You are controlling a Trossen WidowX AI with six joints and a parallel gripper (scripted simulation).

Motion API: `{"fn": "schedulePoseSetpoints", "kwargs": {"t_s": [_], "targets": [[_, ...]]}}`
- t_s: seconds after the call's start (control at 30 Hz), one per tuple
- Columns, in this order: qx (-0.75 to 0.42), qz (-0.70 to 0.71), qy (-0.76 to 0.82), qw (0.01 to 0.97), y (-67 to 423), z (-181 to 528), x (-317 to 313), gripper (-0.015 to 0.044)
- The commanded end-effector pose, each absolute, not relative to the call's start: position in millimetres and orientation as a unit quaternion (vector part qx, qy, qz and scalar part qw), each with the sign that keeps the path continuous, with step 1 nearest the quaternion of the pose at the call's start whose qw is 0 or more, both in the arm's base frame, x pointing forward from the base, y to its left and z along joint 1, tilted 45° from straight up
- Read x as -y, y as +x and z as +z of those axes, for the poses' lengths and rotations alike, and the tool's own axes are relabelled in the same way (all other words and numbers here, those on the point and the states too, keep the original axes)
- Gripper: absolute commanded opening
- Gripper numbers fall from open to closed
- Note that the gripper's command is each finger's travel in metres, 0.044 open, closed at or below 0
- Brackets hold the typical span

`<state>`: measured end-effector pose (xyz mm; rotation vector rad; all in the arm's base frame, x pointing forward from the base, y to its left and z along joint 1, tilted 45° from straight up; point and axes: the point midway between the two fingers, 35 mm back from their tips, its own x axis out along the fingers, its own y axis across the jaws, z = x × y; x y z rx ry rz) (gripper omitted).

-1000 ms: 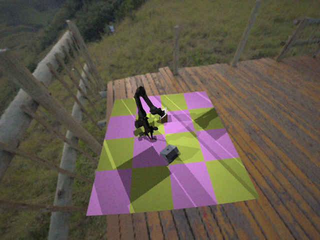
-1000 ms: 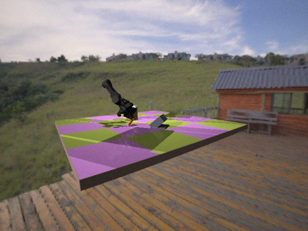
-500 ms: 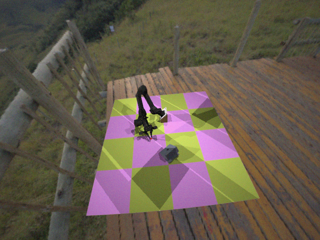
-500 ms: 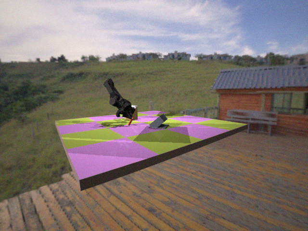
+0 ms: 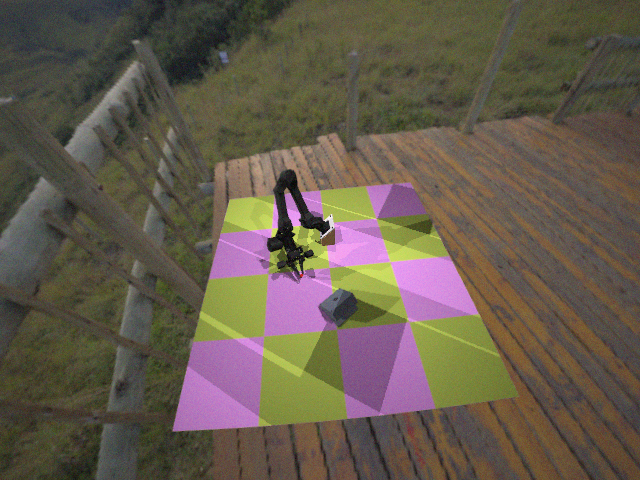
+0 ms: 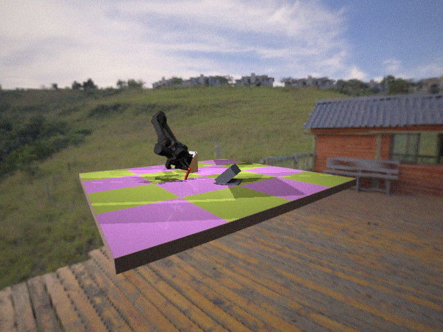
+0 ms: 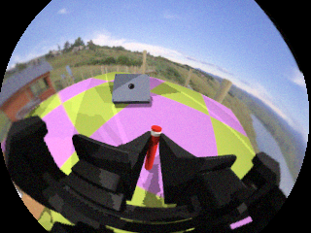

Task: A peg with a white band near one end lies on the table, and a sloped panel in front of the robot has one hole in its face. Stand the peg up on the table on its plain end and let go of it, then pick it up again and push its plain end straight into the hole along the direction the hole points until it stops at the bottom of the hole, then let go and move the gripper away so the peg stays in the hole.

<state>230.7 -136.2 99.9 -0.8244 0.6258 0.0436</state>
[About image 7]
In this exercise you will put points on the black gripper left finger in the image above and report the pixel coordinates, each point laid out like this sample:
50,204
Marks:
125,160

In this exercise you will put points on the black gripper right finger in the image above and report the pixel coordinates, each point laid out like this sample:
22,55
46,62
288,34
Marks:
180,169

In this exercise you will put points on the grey sloped panel with hole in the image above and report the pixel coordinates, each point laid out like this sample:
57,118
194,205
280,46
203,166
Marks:
131,89

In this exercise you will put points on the red peg with white band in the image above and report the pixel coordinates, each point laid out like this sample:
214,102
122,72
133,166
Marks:
153,145

